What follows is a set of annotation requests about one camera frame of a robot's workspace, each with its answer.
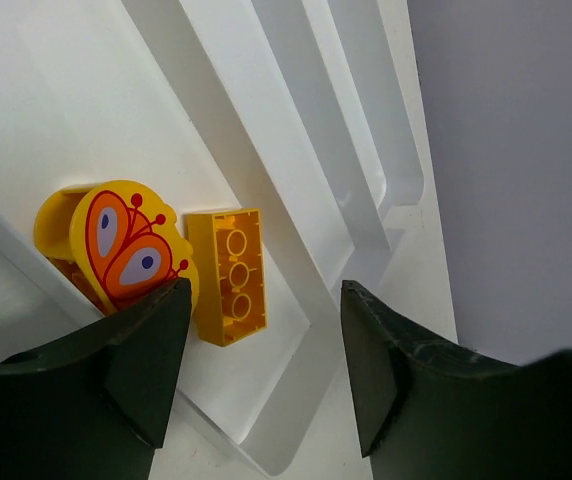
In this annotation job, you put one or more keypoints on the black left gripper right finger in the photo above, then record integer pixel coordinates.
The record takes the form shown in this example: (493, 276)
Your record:
(427, 408)

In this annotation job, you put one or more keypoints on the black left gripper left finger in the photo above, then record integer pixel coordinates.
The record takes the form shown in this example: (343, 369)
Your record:
(95, 404)

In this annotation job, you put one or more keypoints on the yellow long lego brick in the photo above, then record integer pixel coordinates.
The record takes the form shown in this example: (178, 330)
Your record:
(228, 253)

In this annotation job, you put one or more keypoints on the white divided sorting tray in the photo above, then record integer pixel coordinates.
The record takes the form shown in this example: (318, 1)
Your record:
(309, 111)

